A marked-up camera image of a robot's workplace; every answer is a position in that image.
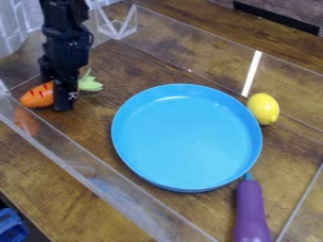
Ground purple toy eggplant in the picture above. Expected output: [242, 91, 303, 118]
[234, 172, 273, 242]

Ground blue round tray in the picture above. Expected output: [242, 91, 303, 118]
[111, 84, 263, 193]

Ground yellow toy lemon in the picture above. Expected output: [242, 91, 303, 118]
[247, 93, 281, 125]

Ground orange toy carrot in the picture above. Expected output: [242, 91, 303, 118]
[21, 69, 105, 109]

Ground white curtain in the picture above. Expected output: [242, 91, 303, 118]
[0, 0, 122, 59]

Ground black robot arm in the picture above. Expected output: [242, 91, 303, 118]
[38, 0, 94, 112]

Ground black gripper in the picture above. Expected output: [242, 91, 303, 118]
[38, 26, 94, 112]

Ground blue object at corner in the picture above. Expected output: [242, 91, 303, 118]
[0, 208, 30, 242]

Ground clear acrylic enclosure wall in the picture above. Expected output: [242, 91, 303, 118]
[0, 0, 323, 242]

